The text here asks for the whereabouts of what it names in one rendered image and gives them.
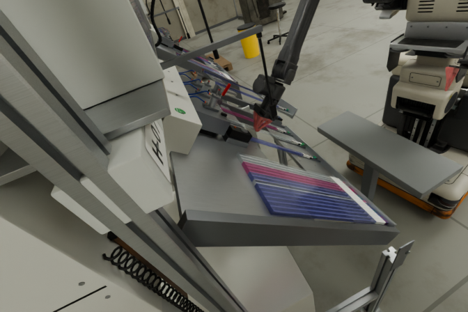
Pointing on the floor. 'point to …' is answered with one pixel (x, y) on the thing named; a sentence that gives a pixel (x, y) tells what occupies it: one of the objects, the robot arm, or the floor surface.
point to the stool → (278, 20)
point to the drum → (250, 44)
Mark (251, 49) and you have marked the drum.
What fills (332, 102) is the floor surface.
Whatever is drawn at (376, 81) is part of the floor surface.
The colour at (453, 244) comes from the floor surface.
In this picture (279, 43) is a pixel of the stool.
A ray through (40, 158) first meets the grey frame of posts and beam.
